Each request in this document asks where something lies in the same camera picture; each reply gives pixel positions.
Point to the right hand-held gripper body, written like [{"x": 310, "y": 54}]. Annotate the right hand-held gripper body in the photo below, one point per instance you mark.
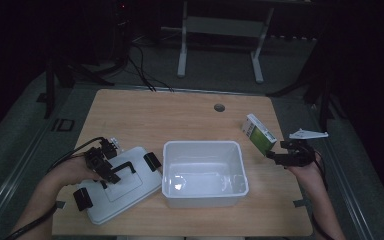
[{"x": 301, "y": 156}]

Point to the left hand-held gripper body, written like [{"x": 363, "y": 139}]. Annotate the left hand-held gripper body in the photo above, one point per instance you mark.
[{"x": 96, "y": 159}]

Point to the green and white carton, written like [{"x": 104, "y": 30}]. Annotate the green and white carton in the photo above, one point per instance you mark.
[{"x": 261, "y": 138}]

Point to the white plastic storage box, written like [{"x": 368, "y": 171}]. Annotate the white plastic storage box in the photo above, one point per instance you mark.
[{"x": 203, "y": 173}]

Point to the person's right hand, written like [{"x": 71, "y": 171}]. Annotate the person's right hand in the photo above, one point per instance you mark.
[{"x": 308, "y": 173}]

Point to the person's left hand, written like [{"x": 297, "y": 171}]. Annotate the person's left hand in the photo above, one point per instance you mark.
[{"x": 71, "y": 171}]

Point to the grey tape piece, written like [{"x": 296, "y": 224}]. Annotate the grey tape piece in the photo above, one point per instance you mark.
[
  {"x": 299, "y": 203},
  {"x": 60, "y": 204}
]

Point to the black stand with legs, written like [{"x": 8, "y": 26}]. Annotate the black stand with legs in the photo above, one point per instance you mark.
[
  {"x": 50, "y": 90},
  {"x": 323, "y": 100}
]

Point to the dark equipment tower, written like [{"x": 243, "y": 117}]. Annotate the dark equipment tower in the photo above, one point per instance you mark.
[{"x": 121, "y": 30}]

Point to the black floor bracket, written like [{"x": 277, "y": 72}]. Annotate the black floor bracket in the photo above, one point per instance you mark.
[{"x": 63, "y": 125}]

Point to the white metal stand frame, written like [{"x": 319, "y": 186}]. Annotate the white metal stand frame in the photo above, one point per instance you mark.
[{"x": 225, "y": 26}]

